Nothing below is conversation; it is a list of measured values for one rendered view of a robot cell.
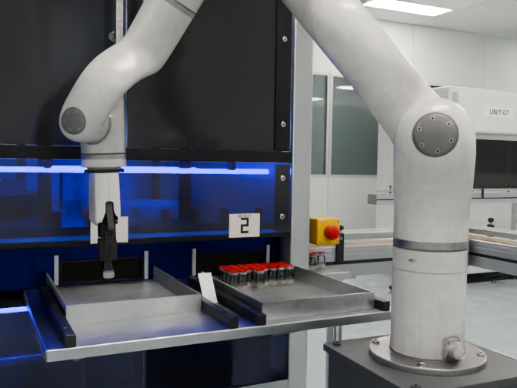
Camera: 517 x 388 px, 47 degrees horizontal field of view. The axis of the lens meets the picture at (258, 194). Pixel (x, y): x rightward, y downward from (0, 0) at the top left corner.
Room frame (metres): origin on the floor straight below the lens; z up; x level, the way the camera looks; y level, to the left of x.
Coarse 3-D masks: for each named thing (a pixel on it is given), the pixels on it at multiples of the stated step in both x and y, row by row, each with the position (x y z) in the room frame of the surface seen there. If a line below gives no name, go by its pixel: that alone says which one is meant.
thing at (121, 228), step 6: (126, 216) 1.37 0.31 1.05; (120, 222) 1.36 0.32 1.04; (126, 222) 1.37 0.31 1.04; (96, 228) 1.34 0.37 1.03; (120, 228) 1.36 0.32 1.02; (126, 228) 1.37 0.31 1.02; (96, 234) 1.34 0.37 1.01; (120, 234) 1.36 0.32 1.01; (126, 234) 1.37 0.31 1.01; (96, 240) 1.34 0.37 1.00; (120, 240) 1.36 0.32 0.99; (126, 240) 1.37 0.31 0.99
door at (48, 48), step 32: (0, 0) 1.26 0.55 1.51; (32, 0) 1.29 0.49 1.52; (64, 0) 1.32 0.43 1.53; (96, 0) 1.35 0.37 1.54; (0, 32) 1.26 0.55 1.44; (32, 32) 1.29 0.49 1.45; (64, 32) 1.32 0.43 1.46; (96, 32) 1.35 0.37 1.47; (0, 64) 1.26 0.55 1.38; (32, 64) 1.29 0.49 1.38; (64, 64) 1.32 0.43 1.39; (0, 96) 1.26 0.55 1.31; (32, 96) 1.29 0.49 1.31; (64, 96) 1.32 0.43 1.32; (0, 128) 1.26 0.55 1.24; (32, 128) 1.29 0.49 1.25
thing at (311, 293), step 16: (304, 272) 1.48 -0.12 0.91; (224, 288) 1.28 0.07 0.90; (272, 288) 1.39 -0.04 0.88; (288, 288) 1.40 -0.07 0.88; (304, 288) 1.40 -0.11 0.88; (320, 288) 1.40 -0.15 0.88; (336, 288) 1.34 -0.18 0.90; (352, 288) 1.28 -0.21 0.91; (256, 304) 1.13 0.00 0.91; (272, 304) 1.12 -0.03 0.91; (288, 304) 1.13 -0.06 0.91; (304, 304) 1.15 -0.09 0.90; (320, 304) 1.16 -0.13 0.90; (336, 304) 1.18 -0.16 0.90; (352, 304) 1.19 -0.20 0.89; (368, 304) 1.21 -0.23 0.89
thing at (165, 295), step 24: (72, 288) 1.36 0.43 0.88; (96, 288) 1.36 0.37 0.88; (120, 288) 1.37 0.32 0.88; (144, 288) 1.37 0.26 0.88; (168, 288) 1.36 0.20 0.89; (72, 312) 1.07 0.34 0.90; (96, 312) 1.08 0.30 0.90; (120, 312) 1.10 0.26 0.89; (144, 312) 1.12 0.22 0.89; (168, 312) 1.14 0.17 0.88
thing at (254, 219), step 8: (232, 216) 1.48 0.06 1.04; (240, 216) 1.49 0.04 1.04; (248, 216) 1.50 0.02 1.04; (256, 216) 1.51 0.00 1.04; (232, 224) 1.48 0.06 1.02; (240, 224) 1.49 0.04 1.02; (248, 224) 1.50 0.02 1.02; (256, 224) 1.51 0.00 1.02; (232, 232) 1.48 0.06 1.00; (240, 232) 1.49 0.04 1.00; (248, 232) 1.50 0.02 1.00; (256, 232) 1.51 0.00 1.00
